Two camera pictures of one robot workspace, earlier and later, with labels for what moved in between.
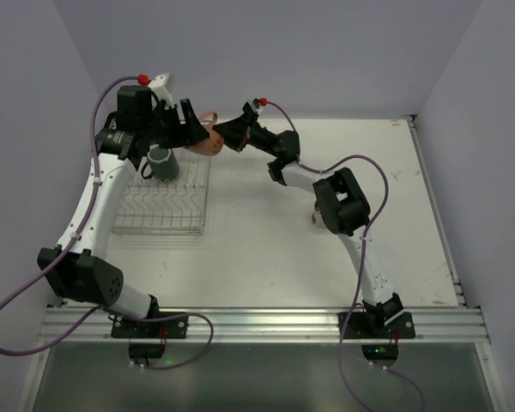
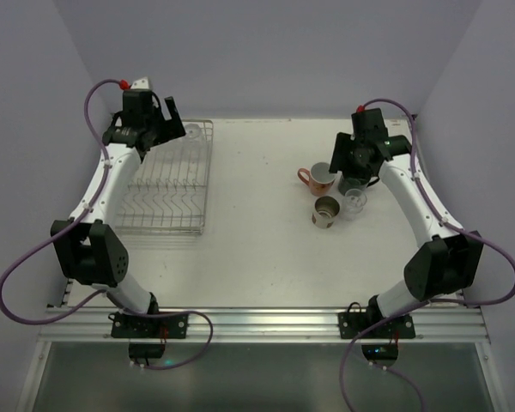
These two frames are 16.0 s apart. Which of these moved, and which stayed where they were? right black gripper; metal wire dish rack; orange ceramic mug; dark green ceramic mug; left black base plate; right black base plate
Moved: dark green ceramic mug; right black gripper; orange ceramic mug
Stayed: right black base plate; metal wire dish rack; left black base plate
